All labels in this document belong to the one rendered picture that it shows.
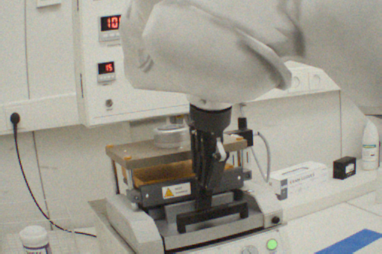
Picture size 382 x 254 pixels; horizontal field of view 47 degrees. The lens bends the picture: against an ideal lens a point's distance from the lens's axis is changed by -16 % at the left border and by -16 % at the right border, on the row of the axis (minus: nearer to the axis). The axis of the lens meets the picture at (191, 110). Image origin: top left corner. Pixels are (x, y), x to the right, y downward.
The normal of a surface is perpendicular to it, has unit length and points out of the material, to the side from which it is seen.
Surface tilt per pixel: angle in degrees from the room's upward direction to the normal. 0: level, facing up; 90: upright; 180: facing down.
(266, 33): 93
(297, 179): 87
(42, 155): 90
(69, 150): 90
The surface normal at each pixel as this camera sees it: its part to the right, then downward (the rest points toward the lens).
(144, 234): 0.19, -0.69
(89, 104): 0.40, 0.09
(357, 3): -0.31, 0.04
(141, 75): -0.13, 0.80
